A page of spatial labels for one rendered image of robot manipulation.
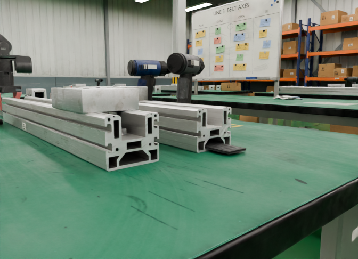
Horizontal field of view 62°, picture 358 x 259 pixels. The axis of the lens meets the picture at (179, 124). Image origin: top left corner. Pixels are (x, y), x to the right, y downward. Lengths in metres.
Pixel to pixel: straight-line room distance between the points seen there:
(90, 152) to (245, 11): 3.64
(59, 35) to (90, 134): 12.56
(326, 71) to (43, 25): 10.20
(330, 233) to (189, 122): 0.39
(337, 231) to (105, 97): 0.55
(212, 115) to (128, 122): 0.19
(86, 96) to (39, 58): 12.17
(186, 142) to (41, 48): 12.26
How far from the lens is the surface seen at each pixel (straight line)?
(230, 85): 5.45
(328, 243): 0.77
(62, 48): 12.97
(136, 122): 0.52
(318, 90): 4.04
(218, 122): 0.63
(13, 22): 12.66
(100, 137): 0.48
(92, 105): 0.53
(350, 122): 1.92
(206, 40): 4.43
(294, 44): 11.45
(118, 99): 0.55
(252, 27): 3.92
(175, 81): 9.28
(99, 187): 0.41
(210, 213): 0.33
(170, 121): 0.63
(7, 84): 1.39
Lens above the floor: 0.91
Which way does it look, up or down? 8 degrees down
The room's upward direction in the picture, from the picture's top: straight up
